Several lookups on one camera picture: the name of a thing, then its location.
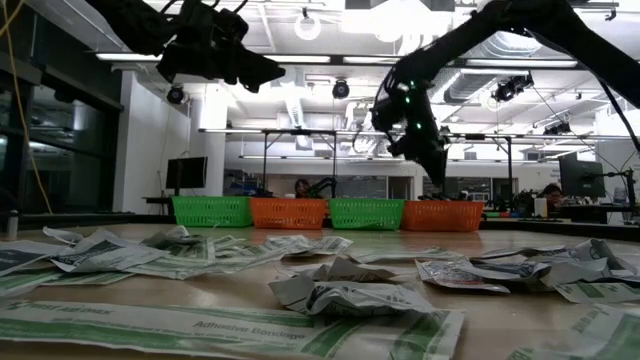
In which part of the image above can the silver ceiling duct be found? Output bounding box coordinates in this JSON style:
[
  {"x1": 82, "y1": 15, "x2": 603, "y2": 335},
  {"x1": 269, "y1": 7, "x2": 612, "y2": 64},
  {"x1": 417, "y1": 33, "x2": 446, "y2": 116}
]
[{"x1": 442, "y1": 29, "x2": 541, "y2": 106}]

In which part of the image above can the orange-red plastic basket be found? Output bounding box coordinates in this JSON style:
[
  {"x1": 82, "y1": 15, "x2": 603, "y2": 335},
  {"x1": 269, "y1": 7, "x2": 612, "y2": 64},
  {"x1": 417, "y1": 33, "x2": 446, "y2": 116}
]
[
  {"x1": 401, "y1": 200, "x2": 486, "y2": 233},
  {"x1": 249, "y1": 197, "x2": 329, "y2": 231}
]

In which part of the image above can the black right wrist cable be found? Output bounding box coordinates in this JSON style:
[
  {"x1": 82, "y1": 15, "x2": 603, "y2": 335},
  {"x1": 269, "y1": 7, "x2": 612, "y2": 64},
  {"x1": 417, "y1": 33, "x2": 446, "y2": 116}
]
[{"x1": 370, "y1": 69, "x2": 401, "y2": 134}]

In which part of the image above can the green plastic basket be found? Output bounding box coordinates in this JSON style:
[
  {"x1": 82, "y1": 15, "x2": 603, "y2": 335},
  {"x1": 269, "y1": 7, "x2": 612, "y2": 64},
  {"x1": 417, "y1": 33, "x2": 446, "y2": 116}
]
[
  {"x1": 328, "y1": 198, "x2": 406, "y2": 231},
  {"x1": 172, "y1": 195, "x2": 254, "y2": 229}
]

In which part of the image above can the pile of bandage packets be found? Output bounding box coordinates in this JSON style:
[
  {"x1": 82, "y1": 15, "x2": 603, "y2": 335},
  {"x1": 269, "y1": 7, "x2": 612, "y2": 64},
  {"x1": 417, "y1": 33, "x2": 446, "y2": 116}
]
[{"x1": 416, "y1": 258, "x2": 512, "y2": 295}]

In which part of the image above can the metal bottle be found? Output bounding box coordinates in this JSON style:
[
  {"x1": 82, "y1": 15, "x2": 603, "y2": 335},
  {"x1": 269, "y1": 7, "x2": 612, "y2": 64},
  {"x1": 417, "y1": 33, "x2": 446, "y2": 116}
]
[{"x1": 5, "y1": 209, "x2": 20, "y2": 240}]

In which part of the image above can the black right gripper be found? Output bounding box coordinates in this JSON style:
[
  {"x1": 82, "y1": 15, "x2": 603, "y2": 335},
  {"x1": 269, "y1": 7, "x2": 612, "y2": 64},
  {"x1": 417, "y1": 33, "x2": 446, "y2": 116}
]
[{"x1": 372, "y1": 82, "x2": 449, "y2": 186}]

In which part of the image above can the yellow hanging cable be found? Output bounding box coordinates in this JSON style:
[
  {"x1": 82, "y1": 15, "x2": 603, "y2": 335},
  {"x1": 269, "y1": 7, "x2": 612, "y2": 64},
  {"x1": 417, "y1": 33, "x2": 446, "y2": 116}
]
[{"x1": 0, "y1": 0, "x2": 54, "y2": 216}]

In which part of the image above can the black computer monitor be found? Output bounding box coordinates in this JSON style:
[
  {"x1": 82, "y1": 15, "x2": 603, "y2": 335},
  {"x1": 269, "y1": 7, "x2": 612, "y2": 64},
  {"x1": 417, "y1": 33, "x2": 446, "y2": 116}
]
[
  {"x1": 165, "y1": 156, "x2": 209, "y2": 197},
  {"x1": 558, "y1": 157, "x2": 608, "y2": 200}
]

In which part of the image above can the white round ceiling lamp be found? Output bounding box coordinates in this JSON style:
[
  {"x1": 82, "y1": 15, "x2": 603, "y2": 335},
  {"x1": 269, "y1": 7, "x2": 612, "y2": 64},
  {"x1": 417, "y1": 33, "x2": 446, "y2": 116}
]
[{"x1": 293, "y1": 10, "x2": 323, "y2": 42}]

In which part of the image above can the long ceiling light strip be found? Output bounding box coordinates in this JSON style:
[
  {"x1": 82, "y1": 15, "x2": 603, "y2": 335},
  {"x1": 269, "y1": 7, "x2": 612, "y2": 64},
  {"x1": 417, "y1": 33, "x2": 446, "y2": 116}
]
[{"x1": 94, "y1": 52, "x2": 640, "y2": 70}]

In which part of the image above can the black background frame rig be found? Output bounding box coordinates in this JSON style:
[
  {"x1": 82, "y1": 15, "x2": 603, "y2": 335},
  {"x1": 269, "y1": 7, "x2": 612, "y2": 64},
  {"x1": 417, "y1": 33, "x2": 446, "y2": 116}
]
[
  {"x1": 438, "y1": 132, "x2": 515, "y2": 202},
  {"x1": 259, "y1": 128, "x2": 339, "y2": 199}
]

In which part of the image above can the black ceiling spotlight cluster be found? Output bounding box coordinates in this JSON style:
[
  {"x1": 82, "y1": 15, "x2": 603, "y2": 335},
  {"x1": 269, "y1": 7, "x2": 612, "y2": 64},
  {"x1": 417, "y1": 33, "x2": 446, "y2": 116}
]
[
  {"x1": 491, "y1": 73, "x2": 535, "y2": 104},
  {"x1": 543, "y1": 121, "x2": 572, "y2": 137}
]

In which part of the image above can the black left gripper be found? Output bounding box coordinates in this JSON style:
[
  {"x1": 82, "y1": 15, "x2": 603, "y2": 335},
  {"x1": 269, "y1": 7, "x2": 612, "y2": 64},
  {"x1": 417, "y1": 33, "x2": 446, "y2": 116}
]
[{"x1": 157, "y1": 0, "x2": 285, "y2": 94}]

